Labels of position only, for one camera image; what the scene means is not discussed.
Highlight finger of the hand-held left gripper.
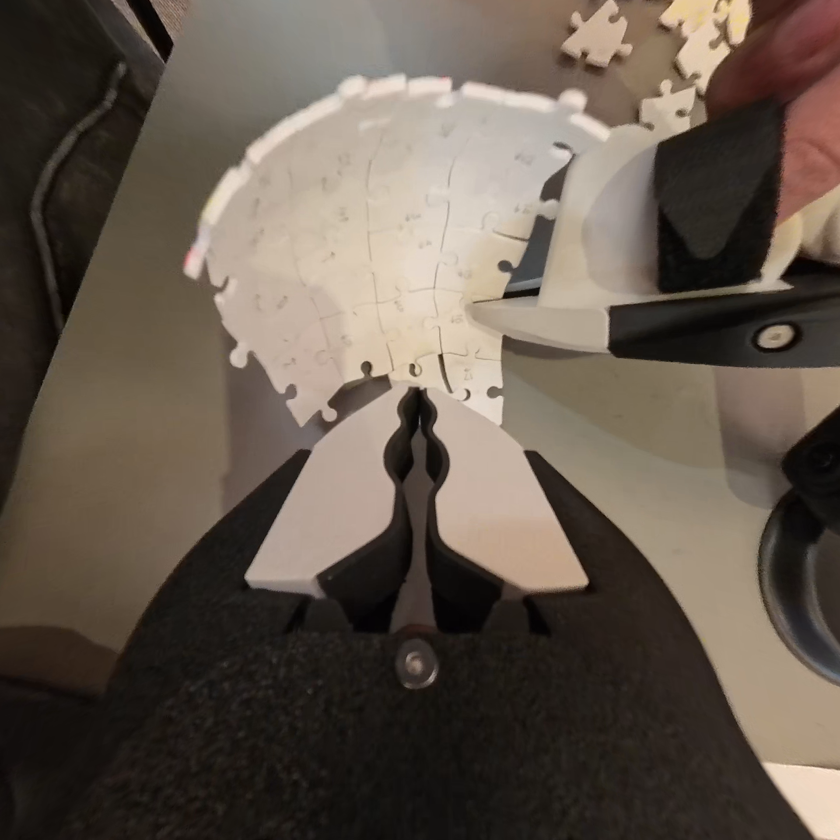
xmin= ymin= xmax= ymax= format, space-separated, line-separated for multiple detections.
xmin=471 ymin=298 xmax=614 ymax=358

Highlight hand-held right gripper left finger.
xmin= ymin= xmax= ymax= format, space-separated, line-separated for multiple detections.
xmin=244 ymin=387 xmax=416 ymax=634

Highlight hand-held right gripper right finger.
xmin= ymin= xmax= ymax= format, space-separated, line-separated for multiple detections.
xmin=420 ymin=388 xmax=589 ymax=634

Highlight assembled curved puzzle ball section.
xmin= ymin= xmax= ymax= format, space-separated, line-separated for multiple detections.
xmin=184 ymin=75 xmax=614 ymax=427

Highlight pile of white puzzle pieces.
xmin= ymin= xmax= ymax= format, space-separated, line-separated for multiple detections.
xmin=561 ymin=0 xmax=752 ymax=132

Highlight black round puzzle stand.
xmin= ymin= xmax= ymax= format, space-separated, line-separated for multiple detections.
xmin=758 ymin=499 xmax=840 ymax=686

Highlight person's left hand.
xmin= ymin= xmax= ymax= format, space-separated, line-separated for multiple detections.
xmin=709 ymin=0 xmax=840 ymax=223

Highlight white paper instruction sheet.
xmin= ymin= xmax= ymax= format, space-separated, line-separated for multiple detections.
xmin=764 ymin=764 xmax=840 ymax=840

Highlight person's dark trousers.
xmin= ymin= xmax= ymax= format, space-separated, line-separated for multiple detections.
xmin=0 ymin=0 xmax=173 ymax=840

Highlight grey drawstring cord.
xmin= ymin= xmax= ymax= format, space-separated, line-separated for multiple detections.
xmin=29 ymin=62 xmax=129 ymax=329

